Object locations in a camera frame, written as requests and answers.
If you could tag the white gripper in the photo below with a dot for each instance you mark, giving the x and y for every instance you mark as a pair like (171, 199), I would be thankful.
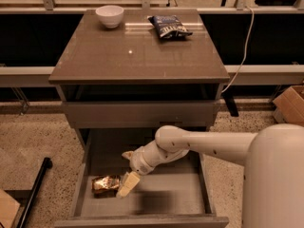
(139, 162)

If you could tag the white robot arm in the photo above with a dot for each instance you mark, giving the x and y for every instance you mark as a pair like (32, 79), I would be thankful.
(273, 161)

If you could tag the open grey middle drawer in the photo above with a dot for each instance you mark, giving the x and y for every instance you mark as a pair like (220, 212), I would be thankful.
(174, 195)

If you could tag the grey top drawer front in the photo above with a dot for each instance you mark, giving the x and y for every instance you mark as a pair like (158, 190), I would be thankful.
(140, 114)

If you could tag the grey drawer cabinet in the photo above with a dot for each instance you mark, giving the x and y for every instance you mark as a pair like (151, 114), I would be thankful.
(131, 63)

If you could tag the black metal bar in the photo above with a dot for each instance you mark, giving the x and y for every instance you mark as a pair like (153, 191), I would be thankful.
(23, 220)

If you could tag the black table leg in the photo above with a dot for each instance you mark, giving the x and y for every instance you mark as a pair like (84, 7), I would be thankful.
(230, 103)

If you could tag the wooden board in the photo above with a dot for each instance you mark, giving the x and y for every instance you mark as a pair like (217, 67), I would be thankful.
(8, 209)

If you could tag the blue chip bag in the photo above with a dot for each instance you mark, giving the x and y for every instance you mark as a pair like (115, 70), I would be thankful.
(169, 26)

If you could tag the white ceramic bowl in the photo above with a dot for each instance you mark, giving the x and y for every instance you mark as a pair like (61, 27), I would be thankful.
(110, 16)

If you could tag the cardboard box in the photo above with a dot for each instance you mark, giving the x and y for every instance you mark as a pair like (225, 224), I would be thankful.
(290, 103)

